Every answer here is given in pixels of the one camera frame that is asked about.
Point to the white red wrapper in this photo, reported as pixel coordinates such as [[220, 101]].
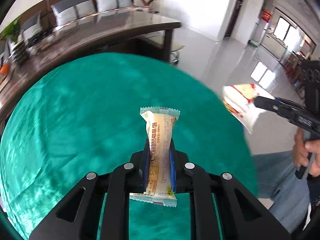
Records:
[[240, 100]]

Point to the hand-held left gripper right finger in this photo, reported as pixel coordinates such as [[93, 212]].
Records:
[[173, 170]]

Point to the fruit tray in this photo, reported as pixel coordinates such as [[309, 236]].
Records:
[[4, 69]]

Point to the dark wooden door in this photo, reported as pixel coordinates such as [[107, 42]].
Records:
[[236, 7]]

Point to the small round stool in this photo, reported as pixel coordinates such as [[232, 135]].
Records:
[[176, 47]]

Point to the person's right hand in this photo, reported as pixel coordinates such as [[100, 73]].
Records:
[[298, 150]]

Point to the green tablecloth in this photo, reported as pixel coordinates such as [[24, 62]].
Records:
[[75, 117]]

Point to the bright window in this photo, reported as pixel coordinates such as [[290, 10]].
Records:
[[287, 30]]

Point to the potted green plant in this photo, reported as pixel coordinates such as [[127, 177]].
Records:
[[11, 30]]

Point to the red wall decoration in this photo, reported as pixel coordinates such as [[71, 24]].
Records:
[[266, 15]]

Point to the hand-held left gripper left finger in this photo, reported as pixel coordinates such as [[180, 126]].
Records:
[[146, 170]]

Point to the cream snack packet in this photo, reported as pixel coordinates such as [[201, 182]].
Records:
[[158, 130]]

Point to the white kitchen counter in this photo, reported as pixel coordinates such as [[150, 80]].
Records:
[[272, 46]]

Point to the person's leg in jeans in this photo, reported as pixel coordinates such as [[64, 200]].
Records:
[[280, 192]]

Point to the glass bowl of dark fruit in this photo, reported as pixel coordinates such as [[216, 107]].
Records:
[[33, 42]]

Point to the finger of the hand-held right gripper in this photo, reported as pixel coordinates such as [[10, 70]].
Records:
[[272, 106], [293, 105]]

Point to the dark wooden table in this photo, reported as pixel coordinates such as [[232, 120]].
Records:
[[100, 32]]

